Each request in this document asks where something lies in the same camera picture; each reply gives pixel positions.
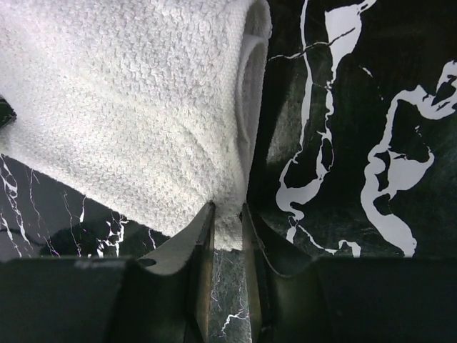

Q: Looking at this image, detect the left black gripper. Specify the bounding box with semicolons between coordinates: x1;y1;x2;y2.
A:
0;97;17;128

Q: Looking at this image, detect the cream white towel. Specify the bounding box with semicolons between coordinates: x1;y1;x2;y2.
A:
1;1;272;250

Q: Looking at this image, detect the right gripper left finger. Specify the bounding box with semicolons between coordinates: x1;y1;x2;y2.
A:
1;202;215;342

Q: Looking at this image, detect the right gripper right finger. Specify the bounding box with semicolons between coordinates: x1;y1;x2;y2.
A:
241;205;456;342

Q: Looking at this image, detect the black marble pattern mat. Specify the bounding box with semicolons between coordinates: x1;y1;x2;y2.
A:
1;1;456;342

